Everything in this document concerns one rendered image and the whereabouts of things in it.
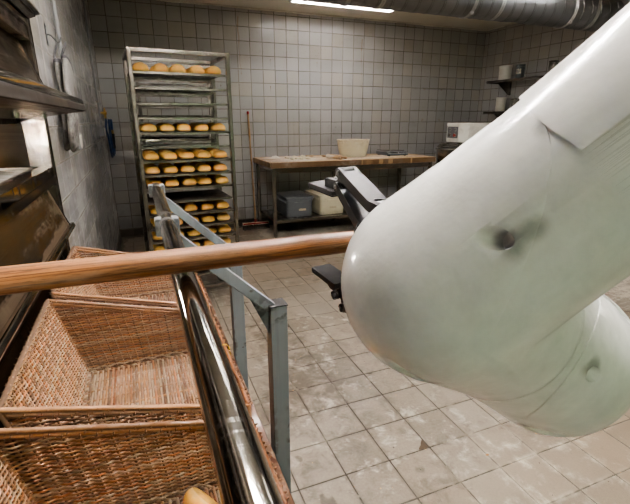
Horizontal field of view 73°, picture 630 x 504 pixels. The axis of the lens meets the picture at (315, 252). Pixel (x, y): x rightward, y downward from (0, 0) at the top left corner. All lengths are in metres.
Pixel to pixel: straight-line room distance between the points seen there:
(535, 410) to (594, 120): 0.17
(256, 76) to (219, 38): 0.58
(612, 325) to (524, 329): 0.10
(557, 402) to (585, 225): 0.13
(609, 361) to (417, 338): 0.13
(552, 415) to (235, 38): 5.53
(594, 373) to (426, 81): 6.52
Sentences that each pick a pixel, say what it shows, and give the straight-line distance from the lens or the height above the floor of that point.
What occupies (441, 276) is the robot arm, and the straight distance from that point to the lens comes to 0.19.
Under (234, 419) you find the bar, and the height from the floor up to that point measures 1.17.
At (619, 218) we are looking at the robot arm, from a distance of 0.20.
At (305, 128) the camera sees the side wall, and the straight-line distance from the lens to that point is 5.85.
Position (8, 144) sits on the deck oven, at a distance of 2.03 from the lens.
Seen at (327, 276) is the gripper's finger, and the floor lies 1.15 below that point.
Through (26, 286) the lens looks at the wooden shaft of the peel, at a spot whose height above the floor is 1.19.
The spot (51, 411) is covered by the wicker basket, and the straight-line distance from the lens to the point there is 1.00.
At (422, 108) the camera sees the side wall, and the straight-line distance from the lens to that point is 6.71.
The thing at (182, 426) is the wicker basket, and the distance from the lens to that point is 0.97.
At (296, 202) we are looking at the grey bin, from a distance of 5.16.
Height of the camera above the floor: 1.36
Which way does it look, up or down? 17 degrees down
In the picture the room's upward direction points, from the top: straight up
